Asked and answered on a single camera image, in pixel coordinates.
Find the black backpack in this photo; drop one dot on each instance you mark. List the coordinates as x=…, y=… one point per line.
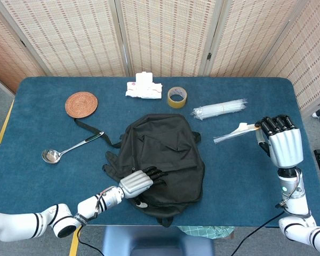
x=170, y=149

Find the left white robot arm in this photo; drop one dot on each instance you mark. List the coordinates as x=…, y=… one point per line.
x=61, y=216

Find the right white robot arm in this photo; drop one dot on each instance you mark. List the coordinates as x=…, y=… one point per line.
x=293, y=197

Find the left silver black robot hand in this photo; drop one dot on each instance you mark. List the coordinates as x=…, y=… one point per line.
x=134, y=184

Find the round woven rattan coaster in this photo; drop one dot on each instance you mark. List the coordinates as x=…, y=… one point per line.
x=81, y=104

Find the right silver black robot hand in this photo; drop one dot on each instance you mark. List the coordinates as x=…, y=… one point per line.
x=286, y=146

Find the small white box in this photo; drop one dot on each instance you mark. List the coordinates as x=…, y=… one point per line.
x=144, y=76

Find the blue grey chair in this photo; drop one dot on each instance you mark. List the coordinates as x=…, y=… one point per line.
x=154, y=240

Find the yellowish packing tape roll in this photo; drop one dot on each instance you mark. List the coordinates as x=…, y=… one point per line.
x=176, y=104

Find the blue felt table cover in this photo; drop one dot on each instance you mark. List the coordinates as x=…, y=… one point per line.
x=242, y=181

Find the white and yellow notebook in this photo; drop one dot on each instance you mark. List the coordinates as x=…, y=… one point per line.
x=237, y=132

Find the bamboo folding screen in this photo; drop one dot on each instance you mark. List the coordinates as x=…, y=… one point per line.
x=162, y=34

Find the green checked cloth bag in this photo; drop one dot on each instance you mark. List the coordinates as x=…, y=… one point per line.
x=205, y=231

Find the bundle of wrapped clear straws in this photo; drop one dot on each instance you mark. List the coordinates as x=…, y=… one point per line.
x=218, y=108

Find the white tissue pack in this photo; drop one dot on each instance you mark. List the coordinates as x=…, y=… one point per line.
x=144, y=90

